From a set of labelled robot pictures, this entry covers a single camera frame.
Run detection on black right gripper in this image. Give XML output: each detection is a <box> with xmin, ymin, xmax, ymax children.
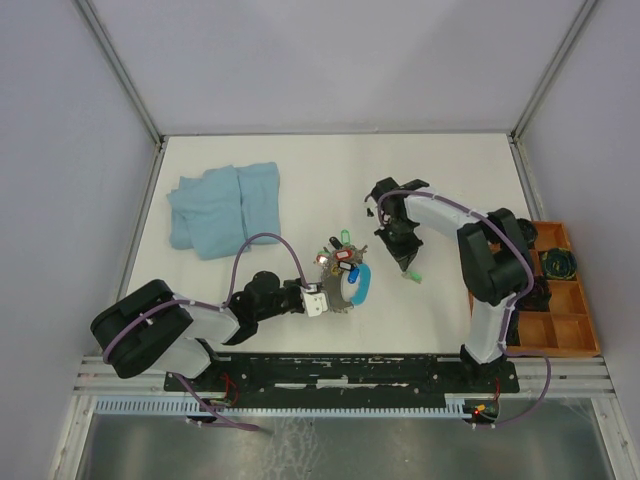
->
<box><xmin>374</xmin><ymin>219</ymin><xmax>423</xmax><ymax>271</ymax></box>

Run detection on metal key organizer blue handle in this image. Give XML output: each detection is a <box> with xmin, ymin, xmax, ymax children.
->
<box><xmin>315</xmin><ymin>242</ymin><xmax>376</xmax><ymax>316</ymax></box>

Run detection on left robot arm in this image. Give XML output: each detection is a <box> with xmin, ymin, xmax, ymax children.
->
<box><xmin>90</xmin><ymin>271</ymin><xmax>305</xmax><ymax>390</ymax></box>

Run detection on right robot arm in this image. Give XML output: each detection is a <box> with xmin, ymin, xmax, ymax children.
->
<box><xmin>367</xmin><ymin>177</ymin><xmax>534</xmax><ymax>391</ymax></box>

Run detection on green key tag on organizer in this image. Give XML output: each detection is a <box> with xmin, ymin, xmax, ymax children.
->
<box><xmin>340</xmin><ymin>229</ymin><xmax>350</xmax><ymax>245</ymax></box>

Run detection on blue key tag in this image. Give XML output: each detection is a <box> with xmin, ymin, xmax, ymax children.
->
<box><xmin>347</xmin><ymin>267</ymin><xmax>360</xmax><ymax>284</ymax></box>

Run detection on light blue folded cloth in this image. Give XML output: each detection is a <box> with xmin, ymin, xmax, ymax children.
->
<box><xmin>167</xmin><ymin>162</ymin><xmax>281</xmax><ymax>260</ymax></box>

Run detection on orange compartment tray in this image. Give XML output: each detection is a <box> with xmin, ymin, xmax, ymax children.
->
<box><xmin>467</xmin><ymin>219</ymin><xmax>601</xmax><ymax>357</ymax></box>

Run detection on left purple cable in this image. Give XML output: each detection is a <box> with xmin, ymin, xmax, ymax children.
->
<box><xmin>102</xmin><ymin>232</ymin><xmax>311</xmax><ymax>432</ymax></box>

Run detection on purple cable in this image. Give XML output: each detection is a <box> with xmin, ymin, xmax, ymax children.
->
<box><xmin>377</xmin><ymin>189</ymin><xmax>554</xmax><ymax>431</ymax></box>
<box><xmin>102</xmin><ymin>232</ymin><xmax>311</xmax><ymax>432</ymax></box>

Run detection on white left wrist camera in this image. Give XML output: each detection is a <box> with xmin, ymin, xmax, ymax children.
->
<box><xmin>301</xmin><ymin>283</ymin><xmax>329</xmax><ymax>318</ymax></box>

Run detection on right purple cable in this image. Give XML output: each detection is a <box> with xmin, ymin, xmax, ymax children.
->
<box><xmin>377</xmin><ymin>189</ymin><xmax>554</xmax><ymax>431</ymax></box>

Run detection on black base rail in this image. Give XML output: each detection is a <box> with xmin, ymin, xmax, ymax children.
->
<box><xmin>190</xmin><ymin>353</ymin><xmax>520</xmax><ymax>399</ymax></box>

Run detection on black coiled cable top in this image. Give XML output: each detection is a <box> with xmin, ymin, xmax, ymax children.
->
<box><xmin>517</xmin><ymin>218</ymin><xmax>540</xmax><ymax>250</ymax></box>

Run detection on black coiled cable middle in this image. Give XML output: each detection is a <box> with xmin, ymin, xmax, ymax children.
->
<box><xmin>519</xmin><ymin>277</ymin><xmax>554</xmax><ymax>311</ymax></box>

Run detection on black green coiled cable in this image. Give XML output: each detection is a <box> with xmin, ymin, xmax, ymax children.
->
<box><xmin>538</xmin><ymin>247</ymin><xmax>580</xmax><ymax>281</ymax></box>

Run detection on white slotted cable duct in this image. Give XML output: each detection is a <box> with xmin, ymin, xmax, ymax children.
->
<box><xmin>94</xmin><ymin>392</ymin><xmax>476</xmax><ymax>416</ymax></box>

